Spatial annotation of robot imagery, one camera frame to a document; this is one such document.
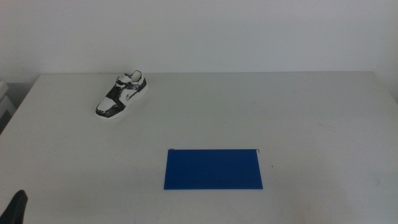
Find blue rectangular mat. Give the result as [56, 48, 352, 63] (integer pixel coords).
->
[164, 149, 264, 190]

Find black and white sneaker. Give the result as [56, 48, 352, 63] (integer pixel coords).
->
[95, 70, 149, 119]

